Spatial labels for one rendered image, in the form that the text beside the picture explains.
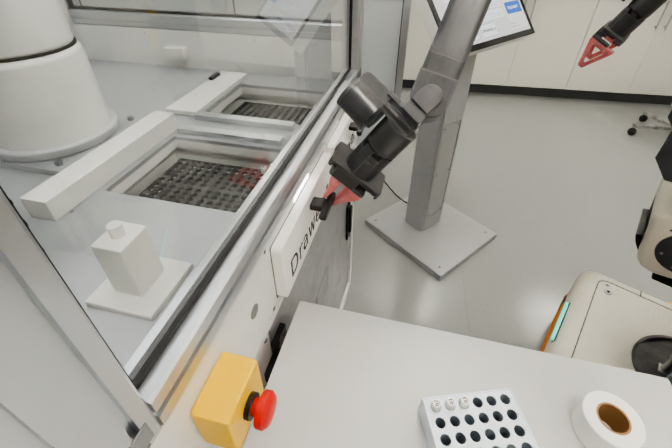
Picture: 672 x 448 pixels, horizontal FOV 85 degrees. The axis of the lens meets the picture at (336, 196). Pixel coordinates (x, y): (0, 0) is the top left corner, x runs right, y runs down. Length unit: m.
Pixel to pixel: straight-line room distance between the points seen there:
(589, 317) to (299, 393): 1.10
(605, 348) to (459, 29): 1.10
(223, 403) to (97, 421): 0.15
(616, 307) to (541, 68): 2.62
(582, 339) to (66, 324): 1.34
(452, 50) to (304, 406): 0.55
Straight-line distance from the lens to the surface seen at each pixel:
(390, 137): 0.56
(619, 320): 1.54
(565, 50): 3.84
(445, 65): 0.58
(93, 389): 0.33
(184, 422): 0.45
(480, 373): 0.65
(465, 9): 0.61
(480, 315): 1.71
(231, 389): 0.45
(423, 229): 1.92
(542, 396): 0.67
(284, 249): 0.55
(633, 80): 4.14
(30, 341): 0.27
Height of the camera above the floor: 1.31
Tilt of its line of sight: 37 degrees down
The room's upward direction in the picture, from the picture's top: straight up
